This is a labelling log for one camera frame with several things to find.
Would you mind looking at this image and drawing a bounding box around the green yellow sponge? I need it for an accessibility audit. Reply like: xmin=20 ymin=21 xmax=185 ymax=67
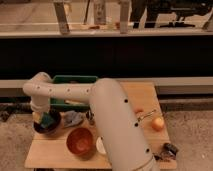
xmin=33 ymin=113 xmax=55 ymax=129

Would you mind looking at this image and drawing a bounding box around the purple bowl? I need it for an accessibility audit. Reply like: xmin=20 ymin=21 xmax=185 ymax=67
xmin=33 ymin=110 xmax=61 ymax=134

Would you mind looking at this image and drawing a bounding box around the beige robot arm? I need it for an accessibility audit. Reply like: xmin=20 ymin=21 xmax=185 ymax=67
xmin=23 ymin=72 xmax=160 ymax=171

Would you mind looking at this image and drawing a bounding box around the orange bowl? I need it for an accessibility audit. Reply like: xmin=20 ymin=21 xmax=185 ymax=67
xmin=66 ymin=127 xmax=93 ymax=156

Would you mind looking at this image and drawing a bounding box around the green tray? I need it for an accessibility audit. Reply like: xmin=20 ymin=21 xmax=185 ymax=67
xmin=50 ymin=75 xmax=98 ymax=112

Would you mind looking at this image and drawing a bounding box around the yellow banana in tray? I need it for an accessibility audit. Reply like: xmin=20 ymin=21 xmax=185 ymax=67
xmin=65 ymin=100 xmax=84 ymax=105

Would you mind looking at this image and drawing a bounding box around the grey crumpled cloth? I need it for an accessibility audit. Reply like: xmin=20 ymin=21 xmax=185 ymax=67
xmin=64 ymin=111 xmax=83 ymax=128

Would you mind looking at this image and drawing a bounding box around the small dark metal cup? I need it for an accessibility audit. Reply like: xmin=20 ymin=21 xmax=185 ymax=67
xmin=86 ymin=111 xmax=95 ymax=125

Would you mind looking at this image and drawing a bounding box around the wooden board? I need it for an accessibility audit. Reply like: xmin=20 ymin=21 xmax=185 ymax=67
xmin=25 ymin=82 xmax=170 ymax=171

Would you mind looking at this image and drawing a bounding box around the white cup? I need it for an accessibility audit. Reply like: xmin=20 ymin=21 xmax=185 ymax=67
xmin=96 ymin=137 xmax=106 ymax=155

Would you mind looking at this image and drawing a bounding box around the metal spoon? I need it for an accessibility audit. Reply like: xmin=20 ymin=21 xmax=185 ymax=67
xmin=137 ymin=109 xmax=156 ymax=122

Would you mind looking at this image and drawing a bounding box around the orange fruit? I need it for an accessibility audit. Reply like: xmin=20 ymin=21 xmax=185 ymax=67
xmin=151 ymin=117 xmax=165 ymax=131

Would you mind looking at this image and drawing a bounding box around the person in background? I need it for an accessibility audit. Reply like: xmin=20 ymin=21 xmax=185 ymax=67
xmin=130 ymin=0 xmax=174 ymax=29

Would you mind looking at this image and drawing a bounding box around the dark brown small object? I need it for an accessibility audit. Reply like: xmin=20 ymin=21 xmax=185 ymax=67
xmin=154 ymin=143 xmax=179 ymax=162

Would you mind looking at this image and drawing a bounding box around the office chair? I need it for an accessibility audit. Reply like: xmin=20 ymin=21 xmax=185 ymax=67
xmin=160 ymin=0 xmax=213 ymax=28

